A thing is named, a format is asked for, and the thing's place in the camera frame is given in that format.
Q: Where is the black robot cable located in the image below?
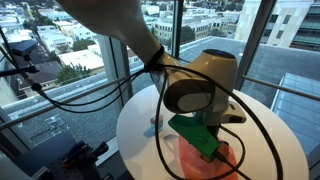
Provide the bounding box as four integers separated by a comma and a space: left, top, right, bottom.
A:
31, 44, 284, 180

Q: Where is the black equipment base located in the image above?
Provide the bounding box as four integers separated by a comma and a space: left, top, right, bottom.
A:
14, 132, 109, 180

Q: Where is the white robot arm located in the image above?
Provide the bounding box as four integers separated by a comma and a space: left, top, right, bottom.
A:
57, 0, 237, 159

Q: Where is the black camera on stand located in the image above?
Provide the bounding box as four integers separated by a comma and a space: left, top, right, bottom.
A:
0, 28, 42, 93

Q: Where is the blue and white box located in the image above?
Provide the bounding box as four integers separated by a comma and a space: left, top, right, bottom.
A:
144, 115, 163, 138

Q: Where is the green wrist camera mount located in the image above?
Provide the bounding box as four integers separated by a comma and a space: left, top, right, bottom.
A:
168, 114, 219, 159

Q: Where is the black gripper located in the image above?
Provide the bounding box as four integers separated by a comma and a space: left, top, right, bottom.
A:
201, 126, 229, 163

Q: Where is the orange plastic bag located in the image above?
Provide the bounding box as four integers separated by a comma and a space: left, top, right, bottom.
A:
178, 136, 231, 180

